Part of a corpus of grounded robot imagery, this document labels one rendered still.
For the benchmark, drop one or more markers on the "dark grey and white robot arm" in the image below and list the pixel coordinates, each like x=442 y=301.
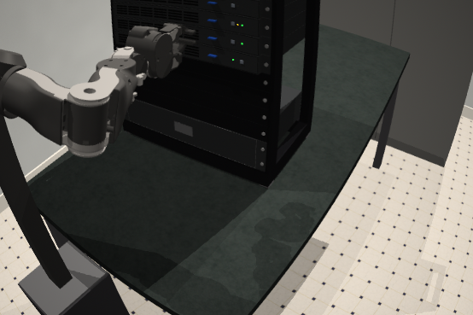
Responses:
x=79 y=124

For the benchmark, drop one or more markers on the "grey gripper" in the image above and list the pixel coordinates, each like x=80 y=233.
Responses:
x=160 y=54

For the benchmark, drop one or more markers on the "black server rack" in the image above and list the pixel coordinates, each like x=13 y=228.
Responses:
x=213 y=107

